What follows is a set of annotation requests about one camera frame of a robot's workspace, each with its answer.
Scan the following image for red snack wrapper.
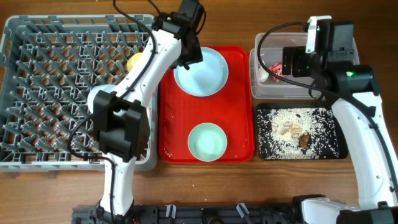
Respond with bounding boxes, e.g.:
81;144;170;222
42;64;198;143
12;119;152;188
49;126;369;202
269;62;284;78

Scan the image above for white napkin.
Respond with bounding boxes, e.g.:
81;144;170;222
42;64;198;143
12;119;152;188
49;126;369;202
258;63;269;83

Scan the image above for light blue plate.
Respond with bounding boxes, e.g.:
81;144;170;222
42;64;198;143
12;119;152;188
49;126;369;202
174;47;229;97

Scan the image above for yellow plastic cup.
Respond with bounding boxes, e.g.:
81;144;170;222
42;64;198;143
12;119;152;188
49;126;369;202
126;52;142;72

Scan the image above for rice and food scraps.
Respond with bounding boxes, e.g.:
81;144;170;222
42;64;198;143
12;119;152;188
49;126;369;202
256;107;340;160

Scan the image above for green bowl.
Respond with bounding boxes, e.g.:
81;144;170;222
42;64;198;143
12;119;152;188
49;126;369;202
187;123;228;162

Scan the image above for light blue small bowl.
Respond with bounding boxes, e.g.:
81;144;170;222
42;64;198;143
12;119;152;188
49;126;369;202
87;84;115;113

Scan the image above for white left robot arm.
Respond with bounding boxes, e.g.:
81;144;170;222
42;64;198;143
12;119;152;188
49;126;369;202
88;12;206;223

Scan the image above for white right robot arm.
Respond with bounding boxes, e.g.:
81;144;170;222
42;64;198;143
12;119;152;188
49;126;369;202
282;16;397;223

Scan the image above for black waste tray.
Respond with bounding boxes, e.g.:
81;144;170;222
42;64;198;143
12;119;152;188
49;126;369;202
254;101;349;161

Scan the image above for grey dishwasher rack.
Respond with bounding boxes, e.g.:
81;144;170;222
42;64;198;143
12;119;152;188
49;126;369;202
1;14;153;172

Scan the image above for clear plastic bin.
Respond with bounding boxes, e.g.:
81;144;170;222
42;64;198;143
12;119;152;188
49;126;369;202
249;32;312;100

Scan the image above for red plastic tray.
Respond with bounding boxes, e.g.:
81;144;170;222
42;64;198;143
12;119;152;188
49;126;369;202
158;45;255;164

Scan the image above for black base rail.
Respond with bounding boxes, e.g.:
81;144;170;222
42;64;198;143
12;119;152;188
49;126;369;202
71;202;299;224

